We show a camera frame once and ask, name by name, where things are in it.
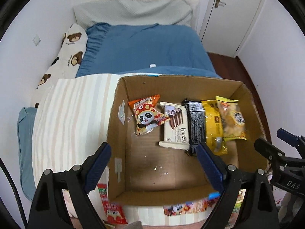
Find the cardboard milk carton box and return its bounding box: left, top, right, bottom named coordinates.
left=107, top=76, right=267, bottom=206

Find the clear yellow pastry bag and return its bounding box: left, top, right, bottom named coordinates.
left=216, top=96, right=246, bottom=141

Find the red spicy strip packet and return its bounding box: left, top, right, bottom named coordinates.
left=97, top=184, right=128, bottom=224

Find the orange panda snack bag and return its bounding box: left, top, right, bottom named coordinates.
left=128, top=94, right=170, bottom=135

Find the black cable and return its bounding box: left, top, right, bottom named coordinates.
left=0, top=156, right=29, bottom=229

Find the white wall socket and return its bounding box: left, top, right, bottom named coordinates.
left=33, top=34, right=41, bottom=47

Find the white chocolate wafer pack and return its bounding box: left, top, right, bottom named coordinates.
left=159, top=102, right=190, bottom=150

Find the bear print pillow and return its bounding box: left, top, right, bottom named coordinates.
left=30, top=23, right=88, bottom=108

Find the panda print snack packet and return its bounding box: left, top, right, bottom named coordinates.
left=163, top=192, right=220, bottom=217

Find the black snack pack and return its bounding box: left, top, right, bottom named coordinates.
left=182, top=99, right=206, bottom=156

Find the metal door handle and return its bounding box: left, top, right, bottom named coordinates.
left=214, top=0, right=226, bottom=8

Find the light blue pillow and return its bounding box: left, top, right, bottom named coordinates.
left=17, top=107, right=37, bottom=201

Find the yellow snack pack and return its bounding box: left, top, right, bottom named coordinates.
left=201, top=100, right=227, bottom=156

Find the blue blanket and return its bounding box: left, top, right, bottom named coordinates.
left=76, top=23, right=218, bottom=77

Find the white door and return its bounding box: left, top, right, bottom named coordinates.
left=201, top=0, right=264, bottom=57

